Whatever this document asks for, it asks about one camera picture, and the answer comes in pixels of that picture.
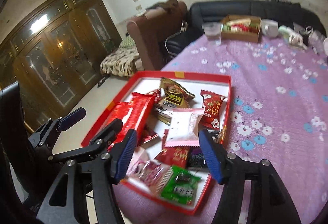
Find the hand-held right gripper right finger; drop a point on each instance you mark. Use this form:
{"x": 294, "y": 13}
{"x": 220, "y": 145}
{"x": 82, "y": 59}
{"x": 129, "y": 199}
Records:
{"x": 210, "y": 157}

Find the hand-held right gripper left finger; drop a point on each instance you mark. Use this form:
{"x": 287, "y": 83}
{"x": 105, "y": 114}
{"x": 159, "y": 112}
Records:
{"x": 125, "y": 157}

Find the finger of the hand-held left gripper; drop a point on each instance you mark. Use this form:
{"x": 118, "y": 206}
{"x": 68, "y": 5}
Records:
{"x": 107, "y": 131}
{"x": 71, "y": 116}

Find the long red snack packet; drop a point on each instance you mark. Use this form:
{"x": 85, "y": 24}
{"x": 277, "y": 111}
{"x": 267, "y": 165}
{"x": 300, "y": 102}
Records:
{"x": 142, "y": 111}
{"x": 120, "y": 113}

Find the green snack packet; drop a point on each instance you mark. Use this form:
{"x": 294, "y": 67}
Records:
{"x": 180, "y": 185}

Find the white pink snack packet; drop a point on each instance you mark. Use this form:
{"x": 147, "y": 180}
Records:
{"x": 183, "y": 126}

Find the red gift box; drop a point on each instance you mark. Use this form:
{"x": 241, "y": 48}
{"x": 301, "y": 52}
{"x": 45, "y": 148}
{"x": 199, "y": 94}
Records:
{"x": 153, "y": 81}

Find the dark purple snack packet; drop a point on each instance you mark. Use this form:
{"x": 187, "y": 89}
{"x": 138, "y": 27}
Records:
{"x": 196, "y": 158}

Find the small red snack packet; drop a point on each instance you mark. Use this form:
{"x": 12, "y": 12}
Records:
{"x": 175, "y": 156}

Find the red packet with white print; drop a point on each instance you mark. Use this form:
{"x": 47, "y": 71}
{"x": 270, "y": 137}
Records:
{"x": 212, "y": 110}

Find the black white snack packet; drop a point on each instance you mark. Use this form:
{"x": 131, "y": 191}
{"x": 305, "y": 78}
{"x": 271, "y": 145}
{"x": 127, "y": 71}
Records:
{"x": 164, "y": 112}

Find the brown patterned blanket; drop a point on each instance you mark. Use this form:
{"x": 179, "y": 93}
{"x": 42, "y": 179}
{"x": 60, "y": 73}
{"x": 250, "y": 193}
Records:
{"x": 117, "y": 62}

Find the wooden cabinet with glass doors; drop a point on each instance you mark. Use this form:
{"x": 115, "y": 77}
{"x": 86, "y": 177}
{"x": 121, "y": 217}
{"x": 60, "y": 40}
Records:
{"x": 51, "y": 47}

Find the gold brown snack packet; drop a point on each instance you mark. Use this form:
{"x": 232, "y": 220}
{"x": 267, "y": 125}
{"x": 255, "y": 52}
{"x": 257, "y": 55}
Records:
{"x": 175, "y": 92}

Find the floral purple tablecloth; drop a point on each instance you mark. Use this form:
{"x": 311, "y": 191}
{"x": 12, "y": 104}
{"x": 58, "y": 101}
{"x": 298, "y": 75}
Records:
{"x": 269, "y": 111}

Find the green pillow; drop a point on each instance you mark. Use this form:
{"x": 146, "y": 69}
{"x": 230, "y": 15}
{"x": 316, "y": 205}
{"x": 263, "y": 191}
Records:
{"x": 126, "y": 42}

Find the brown armchair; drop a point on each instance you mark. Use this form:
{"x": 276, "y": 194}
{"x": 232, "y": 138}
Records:
{"x": 153, "y": 34}

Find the cardboard box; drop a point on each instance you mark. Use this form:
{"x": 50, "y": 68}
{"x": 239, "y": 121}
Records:
{"x": 240, "y": 38}

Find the clear plastic container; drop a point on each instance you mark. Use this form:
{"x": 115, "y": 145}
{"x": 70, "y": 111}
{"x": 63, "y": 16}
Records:
{"x": 212, "y": 31}

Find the pile of assorted snack packets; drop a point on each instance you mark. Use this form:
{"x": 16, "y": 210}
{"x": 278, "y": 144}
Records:
{"x": 239, "y": 25}

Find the black leather sofa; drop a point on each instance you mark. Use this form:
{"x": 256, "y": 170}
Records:
{"x": 230, "y": 8}

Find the black cup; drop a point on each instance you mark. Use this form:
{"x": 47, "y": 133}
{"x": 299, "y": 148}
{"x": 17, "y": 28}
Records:
{"x": 307, "y": 36}

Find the clear glass cup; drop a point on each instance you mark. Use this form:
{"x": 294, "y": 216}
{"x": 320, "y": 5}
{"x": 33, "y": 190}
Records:
{"x": 316, "y": 40}

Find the white bowl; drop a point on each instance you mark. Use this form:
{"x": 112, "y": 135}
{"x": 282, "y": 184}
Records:
{"x": 326, "y": 47}

